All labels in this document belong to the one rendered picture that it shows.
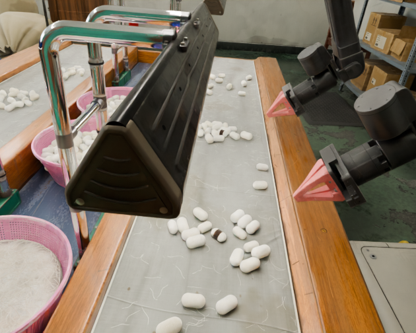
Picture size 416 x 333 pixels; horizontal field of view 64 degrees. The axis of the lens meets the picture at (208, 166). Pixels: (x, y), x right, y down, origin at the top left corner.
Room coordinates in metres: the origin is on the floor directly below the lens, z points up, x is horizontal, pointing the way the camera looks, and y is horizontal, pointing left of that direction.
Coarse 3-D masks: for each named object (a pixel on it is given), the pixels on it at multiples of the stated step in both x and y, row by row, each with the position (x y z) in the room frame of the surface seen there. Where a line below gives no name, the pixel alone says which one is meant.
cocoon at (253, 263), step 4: (244, 260) 0.40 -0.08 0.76; (248, 260) 0.40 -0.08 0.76; (252, 260) 0.40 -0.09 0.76; (256, 260) 0.40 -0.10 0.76; (240, 264) 0.39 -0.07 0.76; (244, 264) 0.39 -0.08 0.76; (248, 264) 0.39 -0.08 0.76; (252, 264) 0.39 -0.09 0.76; (256, 264) 0.40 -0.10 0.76; (240, 268) 0.39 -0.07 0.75; (244, 268) 0.39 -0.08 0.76; (248, 268) 0.39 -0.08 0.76; (252, 268) 0.39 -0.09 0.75; (256, 268) 0.39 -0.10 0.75
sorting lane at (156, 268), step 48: (240, 96) 1.25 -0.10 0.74; (240, 144) 0.86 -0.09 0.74; (192, 192) 0.61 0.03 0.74; (240, 192) 0.62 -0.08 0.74; (144, 240) 0.45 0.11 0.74; (240, 240) 0.47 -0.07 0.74; (144, 288) 0.34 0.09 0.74; (192, 288) 0.35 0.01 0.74; (240, 288) 0.36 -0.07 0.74; (288, 288) 0.37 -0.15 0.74
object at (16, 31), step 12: (12, 12) 3.47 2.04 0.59; (0, 24) 3.26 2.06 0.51; (12, 24) 3.24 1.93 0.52; (24, 24) 3.28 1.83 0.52; (36, 24) 3.35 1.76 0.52; (0, 36) 3.18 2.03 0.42; (12, 36) 3.17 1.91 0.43; (24, 36) 3.21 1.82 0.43; (36, 36) 3.23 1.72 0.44; (0, 48) 3.03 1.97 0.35; (12, 48) 3.05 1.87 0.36; (24, 48) 3.15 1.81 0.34
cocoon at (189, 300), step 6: (186, 294) 0.32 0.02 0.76; (192, 294) 0.32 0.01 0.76; (198, 294) 0.33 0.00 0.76; (186, 300) 0.31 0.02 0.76; (192, 300) 0.31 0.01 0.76; (198, 300) 0.31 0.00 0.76; (204, 300) 0.32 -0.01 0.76; (186, 306) 0.31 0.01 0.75; (192, 306) 0.31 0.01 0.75; (198, 306) 0.31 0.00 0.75
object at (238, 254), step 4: (236, 248) 0.43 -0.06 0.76; (240, 248) 0.43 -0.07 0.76; (232, 252) 0.42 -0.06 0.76; (236, 252) 0.42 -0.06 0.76; (240, 252) 0.42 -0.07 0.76; (232, 256) 0.41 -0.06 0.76; (236, 256) 0.41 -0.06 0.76; (240, 256) 0.41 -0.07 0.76; (232, 260) 0.40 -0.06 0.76; (236, 260) 0.40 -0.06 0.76; (240, 260) 0.40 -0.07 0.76; (232, 264) 0.40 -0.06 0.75; (236, 264) 0.40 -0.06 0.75
